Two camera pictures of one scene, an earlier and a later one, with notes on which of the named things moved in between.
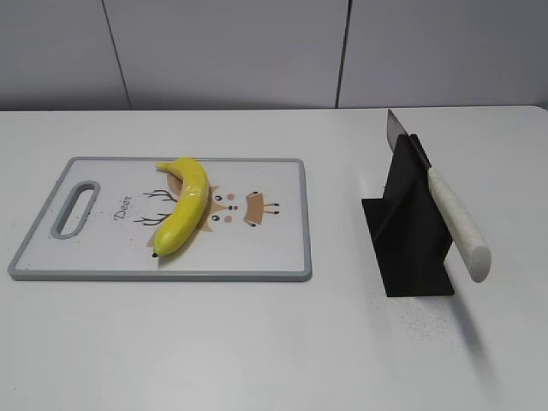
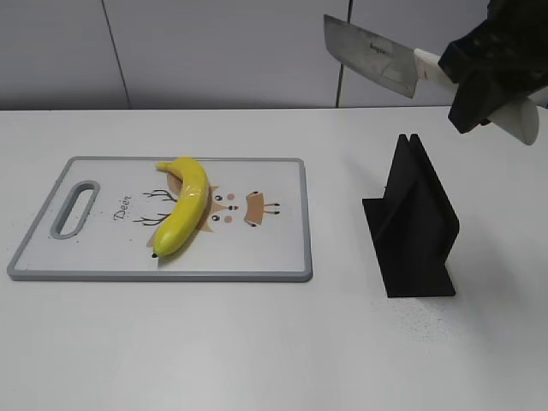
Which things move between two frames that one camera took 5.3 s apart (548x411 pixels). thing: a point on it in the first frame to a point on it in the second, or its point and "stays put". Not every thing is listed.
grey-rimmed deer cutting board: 101,220 stays put
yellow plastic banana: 190,212 stays put
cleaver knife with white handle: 475,257 to 399,68
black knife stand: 407,233 stays put
